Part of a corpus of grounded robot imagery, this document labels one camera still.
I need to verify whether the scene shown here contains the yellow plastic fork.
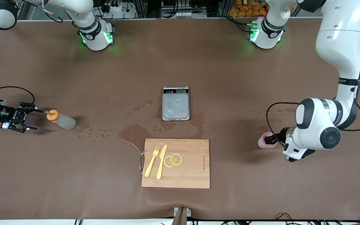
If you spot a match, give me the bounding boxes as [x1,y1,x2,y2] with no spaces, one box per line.
[144,146,161,178]

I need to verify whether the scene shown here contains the silver digital kitchen scale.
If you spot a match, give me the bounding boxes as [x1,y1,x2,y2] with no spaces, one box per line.
[162,86,190,122]

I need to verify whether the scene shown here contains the wooden cutting board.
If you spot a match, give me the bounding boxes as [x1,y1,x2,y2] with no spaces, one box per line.
[141,138,210,189]

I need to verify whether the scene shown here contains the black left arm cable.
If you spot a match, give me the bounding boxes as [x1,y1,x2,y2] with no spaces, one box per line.
[266,67,360,147]

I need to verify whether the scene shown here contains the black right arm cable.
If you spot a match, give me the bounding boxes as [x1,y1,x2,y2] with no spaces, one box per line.
[0,86,35,130]

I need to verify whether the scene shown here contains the lemon slice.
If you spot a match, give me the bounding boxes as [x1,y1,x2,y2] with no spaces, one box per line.
[170,153,183,166]
[163,155,176,168]

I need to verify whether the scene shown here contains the translucent sauce bottle orange cap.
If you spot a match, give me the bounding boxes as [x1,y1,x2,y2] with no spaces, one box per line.
[46,109,77,131]

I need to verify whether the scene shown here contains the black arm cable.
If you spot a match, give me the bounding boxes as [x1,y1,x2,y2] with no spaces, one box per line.
[266,67,360,147]
[0,86,35,130]

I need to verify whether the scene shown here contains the brown table mat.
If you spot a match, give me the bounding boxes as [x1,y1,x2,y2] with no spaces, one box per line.
[0,17,360,221]

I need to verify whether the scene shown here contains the orange packaged snack pile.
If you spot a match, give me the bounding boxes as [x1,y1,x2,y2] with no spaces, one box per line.
[229,0,269,18]

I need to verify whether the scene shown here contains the white power strip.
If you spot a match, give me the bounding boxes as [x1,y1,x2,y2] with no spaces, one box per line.
[104,2,137,20]

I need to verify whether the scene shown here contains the yellow plastic knife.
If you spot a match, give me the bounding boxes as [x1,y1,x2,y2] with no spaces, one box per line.
[156,144,168,180]

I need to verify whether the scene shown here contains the thin cord on board handle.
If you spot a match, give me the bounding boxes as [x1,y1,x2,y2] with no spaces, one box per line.
[120,138,143,154]

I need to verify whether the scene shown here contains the pink plastic cup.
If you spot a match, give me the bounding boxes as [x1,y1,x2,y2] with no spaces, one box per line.
[258,132,278,149]

